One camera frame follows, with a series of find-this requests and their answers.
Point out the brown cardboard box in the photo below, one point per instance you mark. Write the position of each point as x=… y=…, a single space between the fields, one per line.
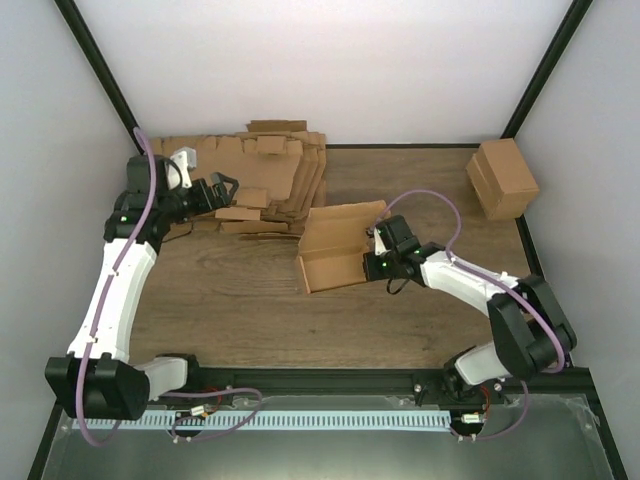
x=501 y=179
x=331 y=249

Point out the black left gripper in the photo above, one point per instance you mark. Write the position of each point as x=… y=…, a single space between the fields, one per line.
x=208 y=204

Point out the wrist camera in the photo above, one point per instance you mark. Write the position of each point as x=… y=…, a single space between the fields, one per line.
x=178 y=168
x=379 y=247

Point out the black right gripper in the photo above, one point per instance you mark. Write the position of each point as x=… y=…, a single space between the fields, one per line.
x=371 y=271

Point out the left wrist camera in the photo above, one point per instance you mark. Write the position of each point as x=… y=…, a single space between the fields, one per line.
x=178 y=168

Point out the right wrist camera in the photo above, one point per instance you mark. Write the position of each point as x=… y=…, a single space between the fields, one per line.
x=379 y=247

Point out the black aluminium frame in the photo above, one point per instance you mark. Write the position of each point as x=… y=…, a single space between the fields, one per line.
x=359 y=381

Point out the folded brown cardboard box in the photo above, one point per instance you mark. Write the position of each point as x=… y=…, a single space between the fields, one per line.
x=501 y=179

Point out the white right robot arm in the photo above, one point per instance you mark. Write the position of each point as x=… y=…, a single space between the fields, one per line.
x=530 y=331

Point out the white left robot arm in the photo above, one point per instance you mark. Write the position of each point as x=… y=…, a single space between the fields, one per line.
x=95 y=379

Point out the white slotted cable duct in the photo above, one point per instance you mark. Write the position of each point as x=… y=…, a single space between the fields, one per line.
x=419 y=421

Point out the stack of flat cardboard blanks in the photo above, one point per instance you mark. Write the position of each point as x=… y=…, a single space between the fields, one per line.
x=280 y=166

